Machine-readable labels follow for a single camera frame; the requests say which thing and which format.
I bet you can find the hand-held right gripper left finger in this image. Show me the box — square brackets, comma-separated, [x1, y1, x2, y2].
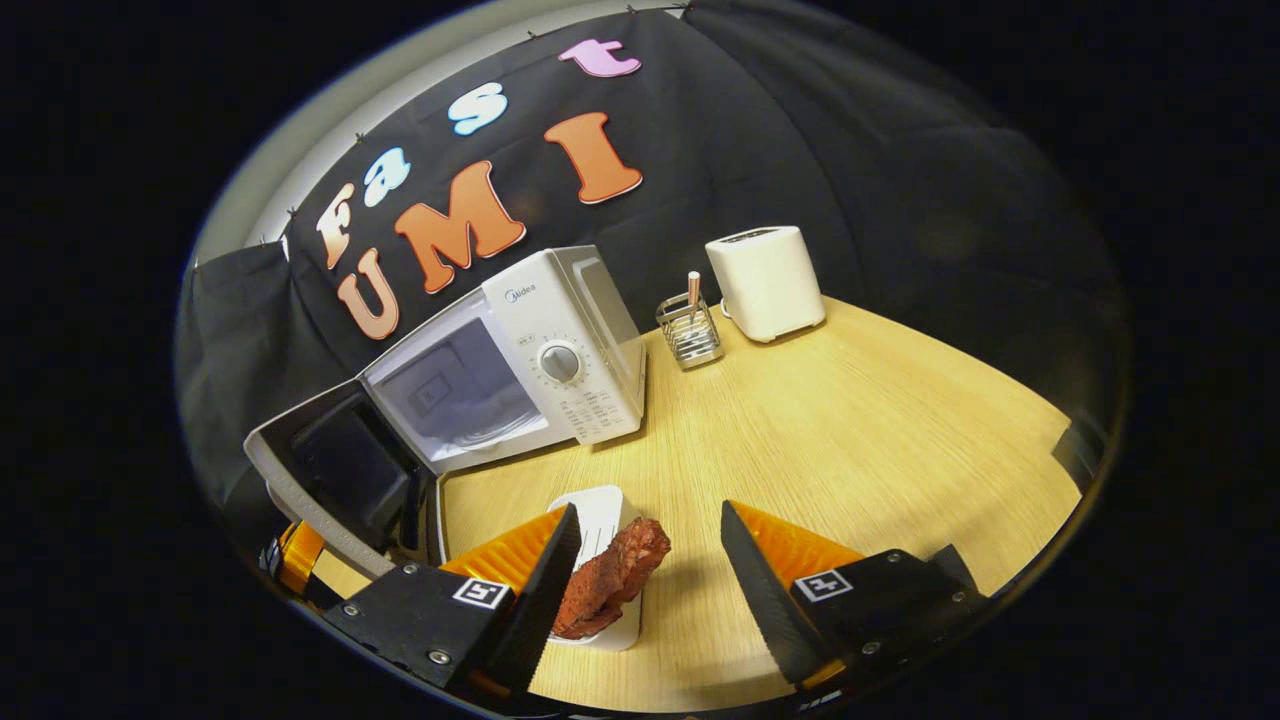
[320, 503, 583, 698]

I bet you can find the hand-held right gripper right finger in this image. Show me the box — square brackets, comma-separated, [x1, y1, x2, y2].
[720, 499, 986, 691]

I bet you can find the reddish brown meat piece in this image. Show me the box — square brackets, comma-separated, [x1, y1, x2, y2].
[550, 516, 672, 641]

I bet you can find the white microwave oven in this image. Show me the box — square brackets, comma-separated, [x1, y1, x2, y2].
[243, 245, 649, 581]

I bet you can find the white rectangular plate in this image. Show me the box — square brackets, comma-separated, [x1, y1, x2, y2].
[545, 485, 643, 653]

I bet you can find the white toaster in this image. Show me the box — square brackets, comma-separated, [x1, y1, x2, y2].
[705, 226, 827, 344]

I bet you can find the metal wire holder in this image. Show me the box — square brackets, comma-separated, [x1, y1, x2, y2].
[656, 293, 725, 372]

